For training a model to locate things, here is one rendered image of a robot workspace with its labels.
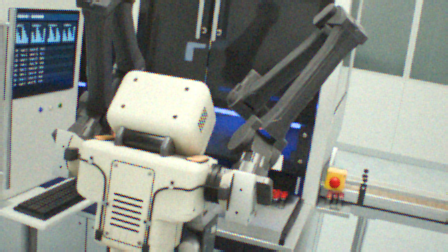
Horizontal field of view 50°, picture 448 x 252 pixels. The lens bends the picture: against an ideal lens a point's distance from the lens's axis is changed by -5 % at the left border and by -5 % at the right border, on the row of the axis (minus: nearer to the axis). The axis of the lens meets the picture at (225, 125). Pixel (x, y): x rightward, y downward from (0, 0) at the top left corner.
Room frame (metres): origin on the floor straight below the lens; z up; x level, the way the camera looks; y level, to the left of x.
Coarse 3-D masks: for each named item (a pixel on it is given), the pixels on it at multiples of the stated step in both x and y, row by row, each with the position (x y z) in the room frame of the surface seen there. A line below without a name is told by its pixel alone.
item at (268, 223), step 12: (216, 204) 1.65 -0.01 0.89; (288, 204) 1.76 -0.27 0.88; (264, 216) 1.62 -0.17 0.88; (276, 216) 1.63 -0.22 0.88; (288, 216) 1.56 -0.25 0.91; (228, 228) 1.47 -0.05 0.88; (240, 228) 1.46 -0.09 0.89; (252, 228) 1.45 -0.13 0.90; (264, 228) 1.44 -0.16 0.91; (276, 228) 1.53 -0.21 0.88; (276, 240) 1.43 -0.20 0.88
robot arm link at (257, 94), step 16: (320, 16) 1.27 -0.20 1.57; (320, 32) 1.27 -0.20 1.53; (304, 48) 1.30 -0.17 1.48; (320, 48) 1.29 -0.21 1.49; (288, 64) 1.33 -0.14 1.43; (304, 64) 1.32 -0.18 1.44; (272, 80) 1.35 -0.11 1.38; (288, 80) 1.35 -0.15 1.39; (240, 96) 1.40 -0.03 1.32; (256, 96) 1.38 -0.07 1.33; (240, 112) 1.41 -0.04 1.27; (256, 112) 1.40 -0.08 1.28
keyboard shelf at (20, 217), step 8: (56, 184) 1.82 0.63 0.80; (24, 192) 1.70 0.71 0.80; (32, 192) 1.71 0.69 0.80; (40, 192) 1.71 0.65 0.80; (8, 200) 1.61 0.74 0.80; (16, 200) 1.62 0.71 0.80; (24, 200) 1.62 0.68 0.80; (88, 200) 1.71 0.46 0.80; (8, 208) 1.53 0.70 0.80; (72, 208) 1.62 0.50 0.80; (80, 208) 1.65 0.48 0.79; (8, 216) 1.50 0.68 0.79; (16, 216) 1.49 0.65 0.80; (24, 216) 1.49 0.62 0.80; (56, 216) 1.53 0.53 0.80; (64, 216) 1.56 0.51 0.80; (32, 224) 1.47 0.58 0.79; (40, 224) 1.46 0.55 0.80; (48, 224) 1.48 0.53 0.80
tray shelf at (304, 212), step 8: (288, 200) 1.81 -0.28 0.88; (304, 208) 1.75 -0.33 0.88; (304, 216) 1.67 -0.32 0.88; (296, 224) 1.59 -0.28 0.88; (224, 232) 1.46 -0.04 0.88; (232, 232) 1.46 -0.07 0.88; (296, 232) 1.52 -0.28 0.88; (240, 240) 1.44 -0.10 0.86; (248, 240) 1.43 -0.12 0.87; (256, 240) 1.43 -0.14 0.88; (264, 240) 1.43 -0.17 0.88; (288, 240) 1.45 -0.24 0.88; (296, 240) 1.47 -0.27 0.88; (272, 248) 1.41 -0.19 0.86; (280, 248) 1.41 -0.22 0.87; (288, 248) 1.40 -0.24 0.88
